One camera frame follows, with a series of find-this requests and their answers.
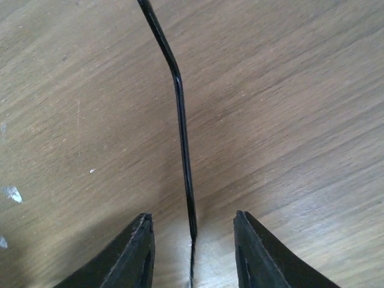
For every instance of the black round sunglasses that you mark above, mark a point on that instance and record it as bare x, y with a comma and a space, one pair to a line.
160, 37

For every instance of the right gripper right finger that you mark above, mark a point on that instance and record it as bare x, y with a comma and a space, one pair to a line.
262, 260

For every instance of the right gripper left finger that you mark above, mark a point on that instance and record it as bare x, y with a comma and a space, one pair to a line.
127, 261

